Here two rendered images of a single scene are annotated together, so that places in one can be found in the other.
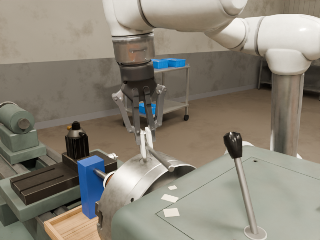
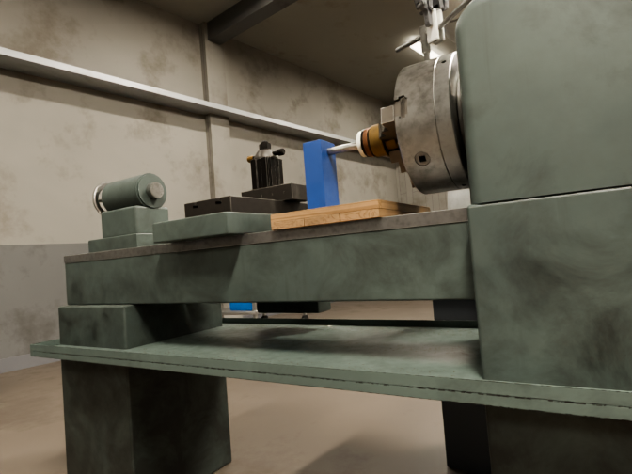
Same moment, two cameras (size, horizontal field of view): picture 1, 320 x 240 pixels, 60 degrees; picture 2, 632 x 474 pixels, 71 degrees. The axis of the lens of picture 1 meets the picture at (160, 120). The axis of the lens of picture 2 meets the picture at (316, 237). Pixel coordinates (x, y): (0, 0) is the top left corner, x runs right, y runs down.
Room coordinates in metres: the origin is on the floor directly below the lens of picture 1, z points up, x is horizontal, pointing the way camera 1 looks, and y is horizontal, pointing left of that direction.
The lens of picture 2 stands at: (-0.28, 0.59, 0.79)
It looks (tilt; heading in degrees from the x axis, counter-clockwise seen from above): 2 degrees up; 346
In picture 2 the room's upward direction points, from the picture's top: 4 degrees counter-clockwise
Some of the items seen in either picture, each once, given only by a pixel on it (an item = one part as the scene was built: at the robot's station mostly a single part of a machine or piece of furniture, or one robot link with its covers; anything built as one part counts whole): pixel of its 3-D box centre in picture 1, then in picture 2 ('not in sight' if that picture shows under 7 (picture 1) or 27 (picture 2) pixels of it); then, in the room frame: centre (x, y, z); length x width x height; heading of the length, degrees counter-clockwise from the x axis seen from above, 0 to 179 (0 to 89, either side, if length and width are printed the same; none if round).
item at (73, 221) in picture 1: (108, 223); (355, 218); (0.86, 0.19, 0.89); 0.36 x 0.30 x 0.04; 134
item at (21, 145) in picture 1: (17, 129); (133, 213); (1.56, 0.85, 1.01); 0.30 x 0.20 x 0.29; 44
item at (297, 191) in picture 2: (82, 161); (275, 196); (1.15, 0.36, 1.00); 0.20 x 0.10 x 0.05; 44
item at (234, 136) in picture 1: (233, 144); not in sight; (0.45, -0.13, 1.38); 0.04 x 0.03 x 0.05; 44
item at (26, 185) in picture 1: (67, 173); (257, 211); (1.13, 0.42, 0.95); 0.43 x 0.18 x 0.04; 134
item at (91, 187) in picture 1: (93, 186); (322, 182); (0.93, 0.26, 1.00); 0.08 x 0.06 x 0.23; 134
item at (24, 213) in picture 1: (67, 178); (250, 229); (1.18, 0.44, 0.90); 0.53 x 0.30 x 0.06; 134
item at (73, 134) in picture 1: (76, 131); (265, 155); (1.17, 0.38, 1.14); 0.08 x 0.08 x 0.03
